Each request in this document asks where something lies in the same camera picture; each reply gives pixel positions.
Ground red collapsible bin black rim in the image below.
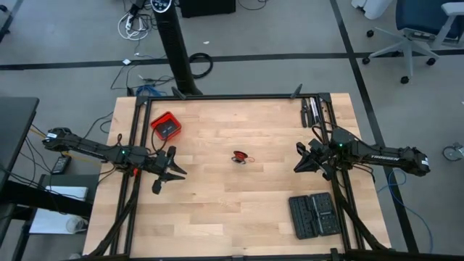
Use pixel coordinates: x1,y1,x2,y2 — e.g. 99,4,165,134
149,110,183,141

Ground black desk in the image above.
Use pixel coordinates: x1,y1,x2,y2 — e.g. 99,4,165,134
0,96,99,251

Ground blue office chair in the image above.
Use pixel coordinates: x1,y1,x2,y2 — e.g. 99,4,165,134
361,0,464,85

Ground black coiled floor cable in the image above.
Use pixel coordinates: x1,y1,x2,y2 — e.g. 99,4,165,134
188,52,215,80

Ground blue floor cable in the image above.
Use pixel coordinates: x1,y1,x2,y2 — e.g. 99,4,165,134
376,167,436,254

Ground white paper sheet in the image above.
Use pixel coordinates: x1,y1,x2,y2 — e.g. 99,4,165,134
28,185,90,236

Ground red cord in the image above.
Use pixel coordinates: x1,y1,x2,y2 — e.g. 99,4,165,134
233,150,256,164

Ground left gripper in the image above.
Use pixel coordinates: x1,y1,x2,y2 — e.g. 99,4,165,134
144,145,188,195

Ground black cabinet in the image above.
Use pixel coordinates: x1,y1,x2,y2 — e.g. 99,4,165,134
179,0,237,19

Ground black cord spool white labels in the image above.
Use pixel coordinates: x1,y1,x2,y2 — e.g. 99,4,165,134
231,150,251,165

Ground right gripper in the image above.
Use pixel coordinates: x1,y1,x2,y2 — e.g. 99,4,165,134
292,138,338,182

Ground silver metal tool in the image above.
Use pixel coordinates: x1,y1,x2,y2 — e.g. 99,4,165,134
310,96,320,124

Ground white cable bundle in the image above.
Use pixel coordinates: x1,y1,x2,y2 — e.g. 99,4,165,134
117,10,153,41

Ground black pen tool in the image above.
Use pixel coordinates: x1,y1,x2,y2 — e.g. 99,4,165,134
300,97,311,128

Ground caster wheel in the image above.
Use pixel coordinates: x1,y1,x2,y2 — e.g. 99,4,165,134
442,143,464,162

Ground blue cable bundle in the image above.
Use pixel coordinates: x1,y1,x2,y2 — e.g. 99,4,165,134
136,83,167,98

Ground black aluminium table frame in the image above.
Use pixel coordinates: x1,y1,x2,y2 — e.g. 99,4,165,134
83,92,392,261

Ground black power adapter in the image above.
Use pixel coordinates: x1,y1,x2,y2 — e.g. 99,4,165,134
50,155,73,175

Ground black open bit case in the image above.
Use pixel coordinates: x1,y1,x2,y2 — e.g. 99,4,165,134
288,191,342,241

